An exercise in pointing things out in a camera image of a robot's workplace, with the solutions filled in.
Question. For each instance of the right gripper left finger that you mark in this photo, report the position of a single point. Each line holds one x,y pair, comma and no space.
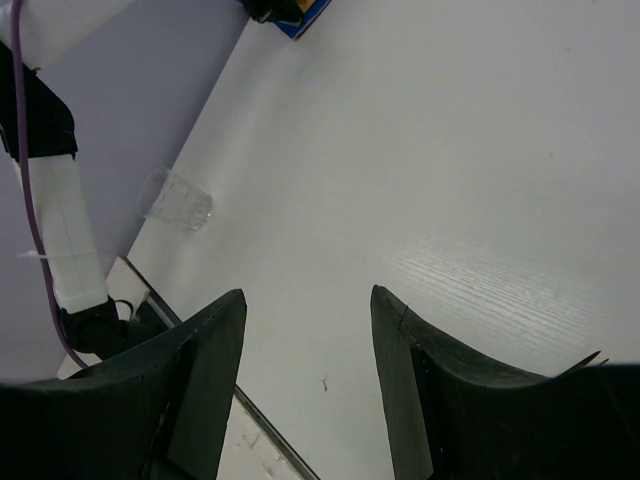
157,411

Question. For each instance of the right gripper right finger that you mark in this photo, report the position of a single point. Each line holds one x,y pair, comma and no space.
453,412

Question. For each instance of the blue cartoon placemat cloth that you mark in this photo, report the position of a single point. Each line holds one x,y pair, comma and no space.
292,17

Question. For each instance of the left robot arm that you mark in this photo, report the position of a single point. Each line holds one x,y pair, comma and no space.
38,133

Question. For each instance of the clear drinking glass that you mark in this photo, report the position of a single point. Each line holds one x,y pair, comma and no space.
167,197

